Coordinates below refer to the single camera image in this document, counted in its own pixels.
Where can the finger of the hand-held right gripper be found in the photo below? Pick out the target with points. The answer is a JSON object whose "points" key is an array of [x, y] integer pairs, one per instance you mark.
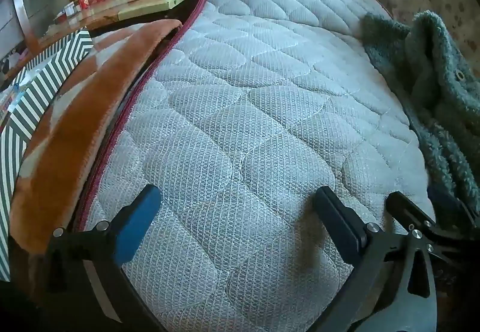
{"points": [[407, 212]]}

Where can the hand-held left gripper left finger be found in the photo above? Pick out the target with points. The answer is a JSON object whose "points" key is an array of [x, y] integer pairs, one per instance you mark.
{"points": [[138, 221]]}

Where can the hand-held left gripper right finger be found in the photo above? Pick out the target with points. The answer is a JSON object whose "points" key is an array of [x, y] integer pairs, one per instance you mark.
{"points": [[339, 223]]}

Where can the striped cardboard box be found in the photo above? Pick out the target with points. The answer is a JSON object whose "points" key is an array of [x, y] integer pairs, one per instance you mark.
{"points": [[48, 81]]}

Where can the orange white plush blanket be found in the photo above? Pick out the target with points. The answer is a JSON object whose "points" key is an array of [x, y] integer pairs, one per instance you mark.
{"points": [[86, 122]]}

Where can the teal fleece garment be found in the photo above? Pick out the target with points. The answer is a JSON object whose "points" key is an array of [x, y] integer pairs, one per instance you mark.
{"points": [[431, 92]]}

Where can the white quilted mattress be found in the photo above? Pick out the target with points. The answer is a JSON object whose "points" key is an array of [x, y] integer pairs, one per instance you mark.
{"points": [[255, 110]]}

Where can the wooden coffee table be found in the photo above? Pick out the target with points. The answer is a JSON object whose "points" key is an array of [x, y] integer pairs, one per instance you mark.
{"points": [[131, 4]]}

